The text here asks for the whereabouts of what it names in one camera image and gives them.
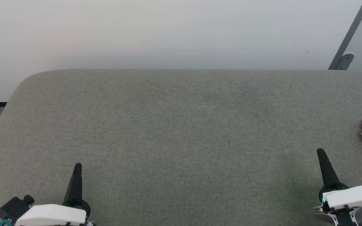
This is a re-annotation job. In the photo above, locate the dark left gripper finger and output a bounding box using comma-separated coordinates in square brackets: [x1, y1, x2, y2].
[63, 163, 79, 202]
[74, 163, 84, 201]

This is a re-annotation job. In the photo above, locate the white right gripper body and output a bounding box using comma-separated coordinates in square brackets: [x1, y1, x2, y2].
[313, 182, 362, 226]

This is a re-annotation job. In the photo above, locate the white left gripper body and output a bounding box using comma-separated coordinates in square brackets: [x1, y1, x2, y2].
[14, 198, 91, 226]

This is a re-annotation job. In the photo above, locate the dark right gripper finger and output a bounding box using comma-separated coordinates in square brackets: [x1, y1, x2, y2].
[321, 148, 341, 186]
[316, 148, 333, 186]

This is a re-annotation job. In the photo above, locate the grey metal bracket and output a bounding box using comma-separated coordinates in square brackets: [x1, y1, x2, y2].
[336, 53, 354, 70]

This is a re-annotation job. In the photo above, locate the grey metal frame bar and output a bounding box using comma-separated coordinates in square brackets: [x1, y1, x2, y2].
[328, 0, 362, 70]

